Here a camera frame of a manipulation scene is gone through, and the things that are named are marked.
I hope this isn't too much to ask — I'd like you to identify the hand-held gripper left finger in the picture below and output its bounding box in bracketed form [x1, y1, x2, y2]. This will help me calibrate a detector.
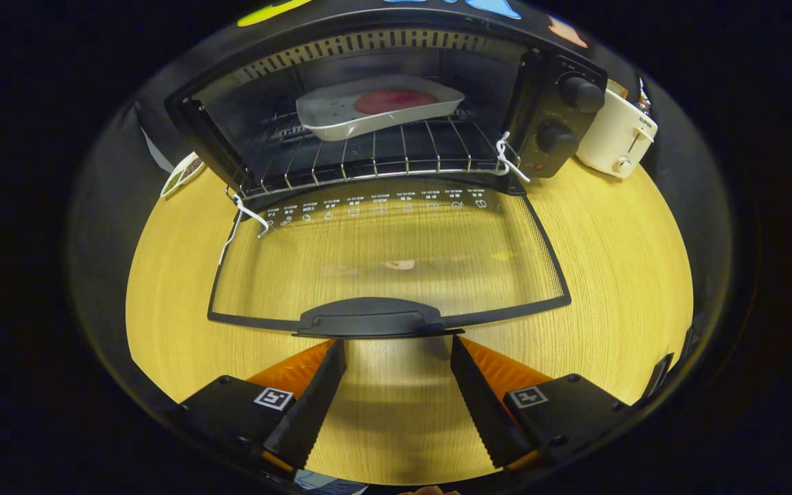
[173, 339, 349, 481]

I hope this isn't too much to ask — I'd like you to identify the white toaster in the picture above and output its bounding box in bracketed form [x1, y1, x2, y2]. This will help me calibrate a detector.
[576, 86, 659, 180]

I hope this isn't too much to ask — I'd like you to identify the black backdrop cloth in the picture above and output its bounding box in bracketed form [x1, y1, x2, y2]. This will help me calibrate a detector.
[69, 0, 734, 413]

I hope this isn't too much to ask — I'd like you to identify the metal oven rack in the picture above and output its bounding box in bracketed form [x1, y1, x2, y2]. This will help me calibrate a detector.
[241, 113, 517, 200]

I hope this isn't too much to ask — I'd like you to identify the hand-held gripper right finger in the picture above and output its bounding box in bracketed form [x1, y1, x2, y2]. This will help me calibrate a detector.
[450, 335, 634, 475]

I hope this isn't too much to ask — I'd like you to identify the black toaster oven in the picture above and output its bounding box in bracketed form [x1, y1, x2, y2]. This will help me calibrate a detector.
[164, 3, 608, 340]

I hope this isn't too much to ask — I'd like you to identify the white square plate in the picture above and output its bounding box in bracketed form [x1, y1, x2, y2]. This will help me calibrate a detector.
[296, 74, 466, 142]

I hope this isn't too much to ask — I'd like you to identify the white divided dish with beans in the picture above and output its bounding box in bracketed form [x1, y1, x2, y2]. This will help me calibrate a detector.
[160, 152, 206, 199]

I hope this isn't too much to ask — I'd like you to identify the pink ham slice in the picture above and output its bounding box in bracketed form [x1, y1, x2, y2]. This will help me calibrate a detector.
[353, 89, 439, 116]

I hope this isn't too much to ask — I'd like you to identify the white string tie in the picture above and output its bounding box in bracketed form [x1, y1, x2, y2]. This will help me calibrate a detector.
[496, 131, 531, 184]
[217, 192, 273, 267]

